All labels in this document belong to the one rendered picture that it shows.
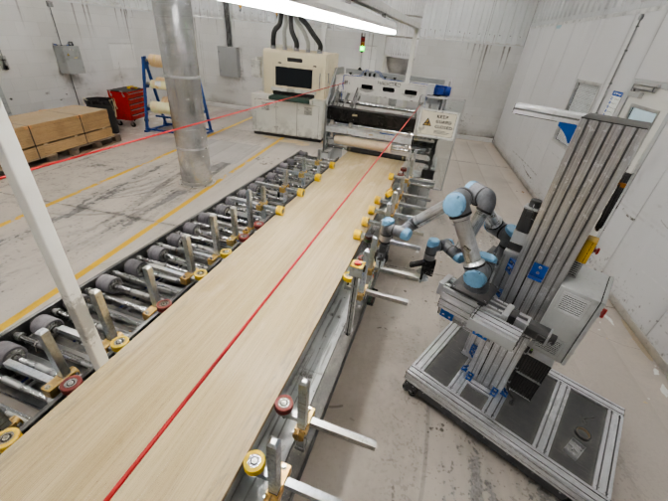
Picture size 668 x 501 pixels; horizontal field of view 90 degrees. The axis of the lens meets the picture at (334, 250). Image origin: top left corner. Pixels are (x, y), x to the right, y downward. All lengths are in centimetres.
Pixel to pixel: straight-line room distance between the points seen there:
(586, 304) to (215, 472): 188
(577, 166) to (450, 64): 908
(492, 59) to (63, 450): 1090
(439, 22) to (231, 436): 1045
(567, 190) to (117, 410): 226
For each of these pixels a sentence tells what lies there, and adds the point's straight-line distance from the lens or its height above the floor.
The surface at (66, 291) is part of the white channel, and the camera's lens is 165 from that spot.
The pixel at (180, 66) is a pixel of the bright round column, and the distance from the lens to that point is 561.
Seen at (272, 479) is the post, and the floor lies 97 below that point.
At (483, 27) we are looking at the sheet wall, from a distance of 1100.
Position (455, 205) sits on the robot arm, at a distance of 183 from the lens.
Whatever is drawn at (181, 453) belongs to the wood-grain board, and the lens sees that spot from 156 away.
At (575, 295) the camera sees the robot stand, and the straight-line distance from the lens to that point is 217.
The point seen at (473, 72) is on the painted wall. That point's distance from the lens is 1098.
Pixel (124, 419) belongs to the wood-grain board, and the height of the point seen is 90.
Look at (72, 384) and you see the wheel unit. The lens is 191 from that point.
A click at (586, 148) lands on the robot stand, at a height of 190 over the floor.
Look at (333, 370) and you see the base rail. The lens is 196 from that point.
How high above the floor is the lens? 224
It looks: 32 degrees down
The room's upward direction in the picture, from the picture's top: 5 degrees clockwise
